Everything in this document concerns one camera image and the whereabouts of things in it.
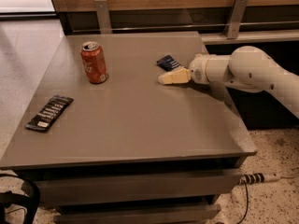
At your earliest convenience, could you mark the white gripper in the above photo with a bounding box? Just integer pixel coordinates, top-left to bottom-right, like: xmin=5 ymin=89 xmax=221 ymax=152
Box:
xmin=158 ymin=54 xmax=213 ymax=85

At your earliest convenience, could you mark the blue rxbar blueberry bar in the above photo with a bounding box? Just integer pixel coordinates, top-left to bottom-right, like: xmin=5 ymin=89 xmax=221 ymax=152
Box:
xmin=156 ymin=55 xmax=181 ymax=72

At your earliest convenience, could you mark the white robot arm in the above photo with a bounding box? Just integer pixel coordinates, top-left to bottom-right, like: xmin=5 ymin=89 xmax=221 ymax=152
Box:
xmin=157 ymin=46 xmax=299 ymax=118

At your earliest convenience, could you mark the black rxbar chocolate bar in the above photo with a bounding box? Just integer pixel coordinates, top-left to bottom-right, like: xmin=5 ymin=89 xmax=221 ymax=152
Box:
xmin=25 ymin=95 xmax=74 ymax=133

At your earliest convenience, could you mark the grey shelf ledge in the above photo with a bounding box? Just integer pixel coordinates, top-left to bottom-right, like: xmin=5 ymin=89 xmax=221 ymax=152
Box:
xmin=201 ymin=29 xmax=299 ymax=45

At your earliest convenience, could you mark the grey drawer cabinet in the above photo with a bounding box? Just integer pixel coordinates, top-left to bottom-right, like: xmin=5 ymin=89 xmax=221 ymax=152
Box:
xmin=0 ymin=32 xmax=256 ymax=216

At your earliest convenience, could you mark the red soda can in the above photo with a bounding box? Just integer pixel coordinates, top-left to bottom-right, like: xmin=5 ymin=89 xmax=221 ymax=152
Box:
xmin=80 ymin=41 xmax=108 ymax=84

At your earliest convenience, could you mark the white power strip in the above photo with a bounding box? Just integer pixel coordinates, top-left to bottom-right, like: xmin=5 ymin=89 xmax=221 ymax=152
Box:
xmin=239 ymin=173 xmax=281 ymax=185

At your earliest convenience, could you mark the lower grey drawer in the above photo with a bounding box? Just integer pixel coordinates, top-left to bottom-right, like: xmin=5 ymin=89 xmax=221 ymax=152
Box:
xmin=53 ymin=203 xmax=221 ymax=224

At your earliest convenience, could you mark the grey drawer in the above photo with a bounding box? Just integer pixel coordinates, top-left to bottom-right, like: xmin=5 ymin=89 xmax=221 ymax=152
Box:
xmin=53 ymin=203 xmax=221 ymax=224
xmin=21 ymin=167 xmax=243 ymax=207

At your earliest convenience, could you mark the upper grey drawer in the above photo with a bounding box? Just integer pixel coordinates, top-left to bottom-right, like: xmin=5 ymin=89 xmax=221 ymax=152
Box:
xmin=21 ymin=167 xmax=243 ymax=207

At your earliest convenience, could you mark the black chair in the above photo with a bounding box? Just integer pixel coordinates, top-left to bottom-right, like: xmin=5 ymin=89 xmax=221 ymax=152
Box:
xmin=0 ymin=179 xmax=40 ymax=224

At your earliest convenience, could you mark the right metal bracket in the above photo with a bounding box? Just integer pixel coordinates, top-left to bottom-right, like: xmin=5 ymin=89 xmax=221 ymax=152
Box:
xmin=223 ymin=0 xmax=249 ymax=39

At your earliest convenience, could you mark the metal bracket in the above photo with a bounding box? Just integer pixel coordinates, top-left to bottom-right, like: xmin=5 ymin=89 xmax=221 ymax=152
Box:
xmin=223 ymin=0 xmax=249 ymax=39
xmin=94 ymin=0 xmax=112 ymax=35

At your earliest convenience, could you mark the left metal bracket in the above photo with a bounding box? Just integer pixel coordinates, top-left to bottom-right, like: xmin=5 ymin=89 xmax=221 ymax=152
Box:
xmin=94 ymin=0 xmax=112 ymax=35

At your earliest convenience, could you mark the black power cable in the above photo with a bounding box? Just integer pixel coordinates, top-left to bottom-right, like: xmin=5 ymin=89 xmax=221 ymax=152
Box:
xmin=235 ymin=181 xmax=250 ymax=224

